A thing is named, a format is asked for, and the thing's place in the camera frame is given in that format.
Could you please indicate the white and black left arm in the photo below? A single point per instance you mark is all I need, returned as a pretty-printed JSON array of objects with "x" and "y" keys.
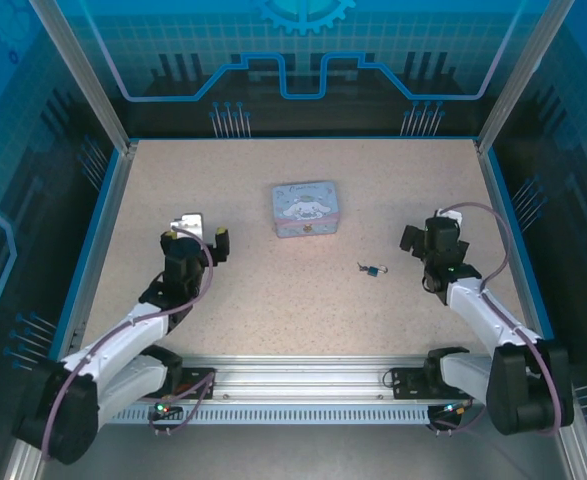
[{"x": 123, "y": 335}]

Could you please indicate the blue printed back panel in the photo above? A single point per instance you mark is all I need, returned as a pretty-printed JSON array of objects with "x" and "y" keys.
[{"x": 293, "y": 115}]

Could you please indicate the left connector board with LEDs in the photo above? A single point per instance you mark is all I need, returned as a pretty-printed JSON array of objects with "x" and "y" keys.
[{"x": 164, "y": 409}]

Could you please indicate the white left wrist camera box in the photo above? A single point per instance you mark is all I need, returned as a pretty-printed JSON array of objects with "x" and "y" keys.
[{"x": 190, "y": 224}]

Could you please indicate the right connector board with LEDs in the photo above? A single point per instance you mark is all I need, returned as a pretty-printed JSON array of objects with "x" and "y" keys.
[{"x": 455, "y": 407}]

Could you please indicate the aluminium frame post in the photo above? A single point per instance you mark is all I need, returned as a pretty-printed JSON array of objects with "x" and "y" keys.
[
  {"x": 88, "y": 75},
  {"x": 518, "y": 75}
]

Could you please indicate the pastel cartoon bunny tin box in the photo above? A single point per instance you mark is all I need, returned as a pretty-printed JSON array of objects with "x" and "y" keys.
[{"x": 304, "y": 210}]

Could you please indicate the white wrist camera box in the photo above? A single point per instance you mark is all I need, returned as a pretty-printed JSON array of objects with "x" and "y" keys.
[
  {"x": 450, "y": 215},
  {"x": 190, "y": 224}
]

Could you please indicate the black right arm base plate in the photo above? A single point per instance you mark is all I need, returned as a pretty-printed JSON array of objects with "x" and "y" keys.
[{"x": 408, "y": 384}]

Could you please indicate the small blue padlock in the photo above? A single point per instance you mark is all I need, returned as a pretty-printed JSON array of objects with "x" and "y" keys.
[{"x": 373, "y": 271}]

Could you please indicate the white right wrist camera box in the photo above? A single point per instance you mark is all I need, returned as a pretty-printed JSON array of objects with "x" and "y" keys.
[{"x": 450, "y": 215}]

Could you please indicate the connector board with leds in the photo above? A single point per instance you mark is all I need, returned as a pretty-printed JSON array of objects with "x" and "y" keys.
[
  {"x": 455, "y": 407},
  {"x": 164, "y": 409}
]

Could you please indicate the small metal key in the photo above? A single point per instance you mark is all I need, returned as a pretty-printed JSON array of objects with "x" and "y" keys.
[{"x": 361, "y": 266}]

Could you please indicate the aluminium mounting rail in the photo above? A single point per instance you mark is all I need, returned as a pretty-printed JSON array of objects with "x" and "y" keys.
[{"x": 298, "y": 380}]

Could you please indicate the aluminium side rail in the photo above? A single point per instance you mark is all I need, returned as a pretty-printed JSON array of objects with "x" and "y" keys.
[
  {"x": 520, "y": 250},
  {"x": 98, "y": 250}
]

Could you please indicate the blue printed side panel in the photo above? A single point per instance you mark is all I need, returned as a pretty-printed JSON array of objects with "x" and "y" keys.
[
  {"x": 8, "y": 200},
  {"x": 573, "y": 200}
]

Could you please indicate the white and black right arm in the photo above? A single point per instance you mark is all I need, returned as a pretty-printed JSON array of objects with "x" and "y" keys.
[{"x": 493, "y": 320}]

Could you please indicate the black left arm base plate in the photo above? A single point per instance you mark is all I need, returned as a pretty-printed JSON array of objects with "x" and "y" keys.
[{"x": 198, "y": 382}]

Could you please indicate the steel bottom tray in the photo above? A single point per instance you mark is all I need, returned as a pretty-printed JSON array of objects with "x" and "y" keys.
[{"x": 293, "y": 455}]

